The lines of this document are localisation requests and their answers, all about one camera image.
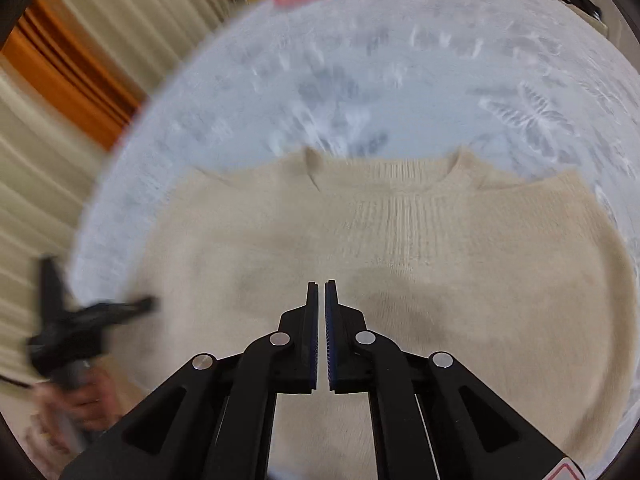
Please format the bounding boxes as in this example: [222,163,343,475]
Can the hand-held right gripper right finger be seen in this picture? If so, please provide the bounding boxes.
[325,280,587,480]

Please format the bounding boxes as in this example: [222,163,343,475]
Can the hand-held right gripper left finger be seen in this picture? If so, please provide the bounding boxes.
[60,281,320,480]

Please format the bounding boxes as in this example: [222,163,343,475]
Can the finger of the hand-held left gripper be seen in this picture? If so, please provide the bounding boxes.
[40,257,67,322]
[85,296,154,330]

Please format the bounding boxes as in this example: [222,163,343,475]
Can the beige sweater with black hearts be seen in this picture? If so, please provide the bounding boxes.
[107,146,636,480]

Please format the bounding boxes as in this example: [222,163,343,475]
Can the person's left hand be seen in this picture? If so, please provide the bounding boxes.
[37,369,123,433]

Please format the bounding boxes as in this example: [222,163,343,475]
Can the orange curtain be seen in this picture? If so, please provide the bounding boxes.
[2,0,146,151]

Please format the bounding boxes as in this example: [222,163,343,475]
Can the bed with blue butterfly sheet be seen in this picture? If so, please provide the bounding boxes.
[70,0,640,466]

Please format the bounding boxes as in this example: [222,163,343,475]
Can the beige nightstand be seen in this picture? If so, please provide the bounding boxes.
[570,7,608,41]

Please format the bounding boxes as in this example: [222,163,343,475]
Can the black bag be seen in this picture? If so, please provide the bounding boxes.
[552,0,601,18]

